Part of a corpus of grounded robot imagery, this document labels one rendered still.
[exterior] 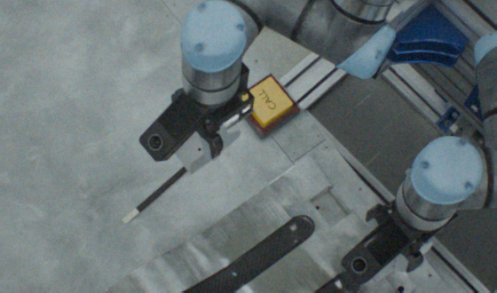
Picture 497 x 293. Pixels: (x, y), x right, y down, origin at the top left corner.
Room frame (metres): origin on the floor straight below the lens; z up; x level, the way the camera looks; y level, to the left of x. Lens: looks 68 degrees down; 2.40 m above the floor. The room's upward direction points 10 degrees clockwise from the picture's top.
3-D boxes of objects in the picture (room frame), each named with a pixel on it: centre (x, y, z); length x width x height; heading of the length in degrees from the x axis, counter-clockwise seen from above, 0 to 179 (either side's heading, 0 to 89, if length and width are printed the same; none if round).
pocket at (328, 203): (0.50, -0.14, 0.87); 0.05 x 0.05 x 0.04; 46
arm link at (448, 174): (0.44, -0.24, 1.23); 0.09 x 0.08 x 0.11; 102
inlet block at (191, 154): (0.57, 0.05, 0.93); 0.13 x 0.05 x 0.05; 136
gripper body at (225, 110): (0.56, 0.06, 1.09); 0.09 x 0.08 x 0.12; 136
